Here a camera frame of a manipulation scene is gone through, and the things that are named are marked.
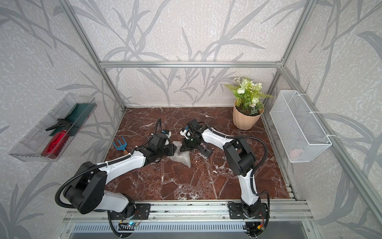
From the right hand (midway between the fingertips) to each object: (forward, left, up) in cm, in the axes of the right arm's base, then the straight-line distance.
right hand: (181, 149), depth 90 cm
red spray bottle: (-13, +45, +30) cm, 56 cm away
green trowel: (+5, +49, +26) cm, 55 cm away
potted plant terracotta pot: (+18, -41, +4) cm, 45 cm away
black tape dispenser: (+1, -14, -1) cm, 15 cm away
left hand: (+1, +3, +1) cm, 4 cm away
